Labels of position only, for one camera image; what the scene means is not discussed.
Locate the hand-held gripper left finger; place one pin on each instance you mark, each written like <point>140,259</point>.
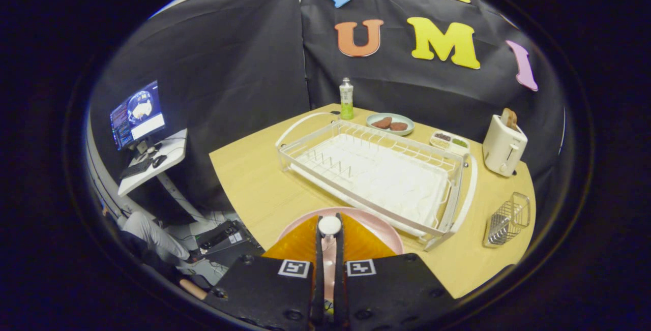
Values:
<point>319,280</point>

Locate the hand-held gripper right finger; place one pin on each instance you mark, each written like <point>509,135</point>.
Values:
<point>339,280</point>

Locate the pink plate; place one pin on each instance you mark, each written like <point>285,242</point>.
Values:
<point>387,237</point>

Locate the teal small plate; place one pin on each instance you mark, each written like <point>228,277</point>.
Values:
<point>404,119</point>

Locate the white divided dish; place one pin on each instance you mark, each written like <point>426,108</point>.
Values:
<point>447,143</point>

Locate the black equipment case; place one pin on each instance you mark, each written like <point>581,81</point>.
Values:
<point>226,239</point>

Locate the brown meat patty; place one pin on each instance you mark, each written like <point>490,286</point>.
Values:
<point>398,126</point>
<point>382,122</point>

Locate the person's leg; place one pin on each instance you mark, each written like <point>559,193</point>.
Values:
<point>152,234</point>

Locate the green liquid clear bottle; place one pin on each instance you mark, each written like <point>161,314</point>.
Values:
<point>346,99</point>

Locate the white side desk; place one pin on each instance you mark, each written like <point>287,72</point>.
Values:
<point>175,150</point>

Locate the black computer mouse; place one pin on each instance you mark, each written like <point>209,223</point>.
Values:
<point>159,161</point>

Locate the white toaster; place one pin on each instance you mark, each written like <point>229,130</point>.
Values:
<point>501,150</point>

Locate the black keyboard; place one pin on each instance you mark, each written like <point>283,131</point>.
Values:
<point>135,169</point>

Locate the brown toast slice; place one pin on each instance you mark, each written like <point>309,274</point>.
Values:
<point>508,118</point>

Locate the computer monitor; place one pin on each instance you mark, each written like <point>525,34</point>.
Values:
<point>138,113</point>

